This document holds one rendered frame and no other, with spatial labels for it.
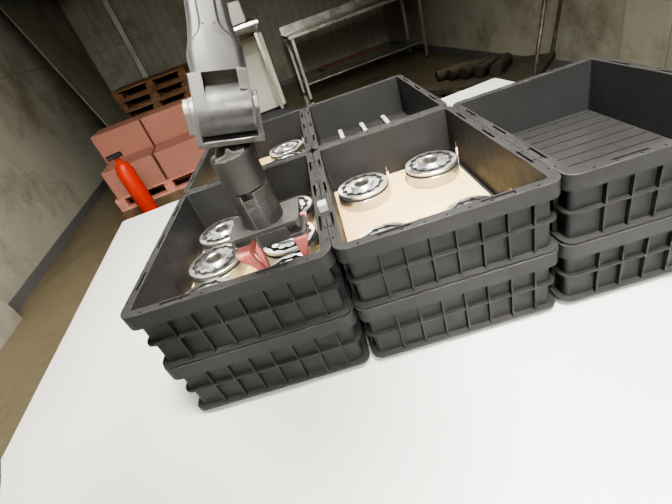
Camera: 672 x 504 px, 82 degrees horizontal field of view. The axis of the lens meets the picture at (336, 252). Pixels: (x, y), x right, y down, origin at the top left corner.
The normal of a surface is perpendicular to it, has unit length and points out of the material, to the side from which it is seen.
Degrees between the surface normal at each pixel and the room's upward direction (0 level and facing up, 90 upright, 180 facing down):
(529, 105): 90
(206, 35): 65
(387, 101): 90
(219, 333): 90
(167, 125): 90
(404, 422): 0
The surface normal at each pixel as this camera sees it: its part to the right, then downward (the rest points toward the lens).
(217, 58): 0.18, 0.07
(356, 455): -0.28, -0.78
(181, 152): 0.32, 0.46
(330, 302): 0.11, 0.54
